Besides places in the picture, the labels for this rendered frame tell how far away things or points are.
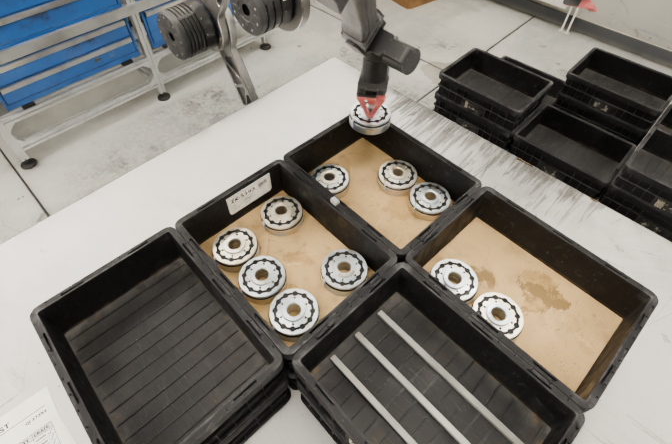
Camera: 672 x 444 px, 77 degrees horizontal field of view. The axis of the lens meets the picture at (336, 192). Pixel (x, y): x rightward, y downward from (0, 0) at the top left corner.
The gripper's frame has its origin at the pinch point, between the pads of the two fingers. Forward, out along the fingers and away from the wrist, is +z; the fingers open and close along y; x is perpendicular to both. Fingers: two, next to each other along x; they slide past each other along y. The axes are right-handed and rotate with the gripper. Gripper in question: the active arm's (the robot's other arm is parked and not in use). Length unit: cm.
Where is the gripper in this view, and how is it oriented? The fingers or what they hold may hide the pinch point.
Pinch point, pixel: (370, 108)
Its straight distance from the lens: 108.1
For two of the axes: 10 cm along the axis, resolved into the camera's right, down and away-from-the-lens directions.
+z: -0.1, 6.7, 7.5
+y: 1.7, -7.3, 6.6
